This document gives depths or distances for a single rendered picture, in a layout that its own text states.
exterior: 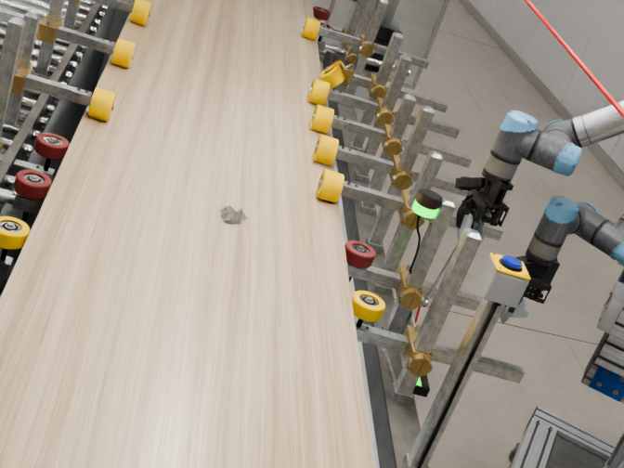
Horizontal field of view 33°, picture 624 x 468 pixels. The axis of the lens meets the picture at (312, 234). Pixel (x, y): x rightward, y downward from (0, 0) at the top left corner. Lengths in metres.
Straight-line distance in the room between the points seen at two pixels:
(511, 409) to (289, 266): 1.85
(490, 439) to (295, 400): 1.95
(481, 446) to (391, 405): 1.37
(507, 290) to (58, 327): 0.84
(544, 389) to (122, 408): 2.73
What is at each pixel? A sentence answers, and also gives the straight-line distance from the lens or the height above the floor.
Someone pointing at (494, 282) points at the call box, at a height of 1.19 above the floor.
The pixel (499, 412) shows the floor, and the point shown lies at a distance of 4.01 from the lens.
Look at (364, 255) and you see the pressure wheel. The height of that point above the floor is 0.91.
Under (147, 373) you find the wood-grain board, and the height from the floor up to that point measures 0.90.
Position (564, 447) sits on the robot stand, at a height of 0.21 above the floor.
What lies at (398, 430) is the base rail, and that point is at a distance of 2.37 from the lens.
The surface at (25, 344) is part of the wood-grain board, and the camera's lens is 1.90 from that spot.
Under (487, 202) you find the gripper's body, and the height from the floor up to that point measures 1.15.
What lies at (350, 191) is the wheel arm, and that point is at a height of 0.95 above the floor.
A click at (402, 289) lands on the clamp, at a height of 0.86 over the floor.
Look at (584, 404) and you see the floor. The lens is 4.35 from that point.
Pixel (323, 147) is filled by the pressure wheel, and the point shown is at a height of 0.96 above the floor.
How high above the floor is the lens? 1.99
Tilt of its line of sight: 25 degrees down
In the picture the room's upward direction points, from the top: 20 degrees clockwise
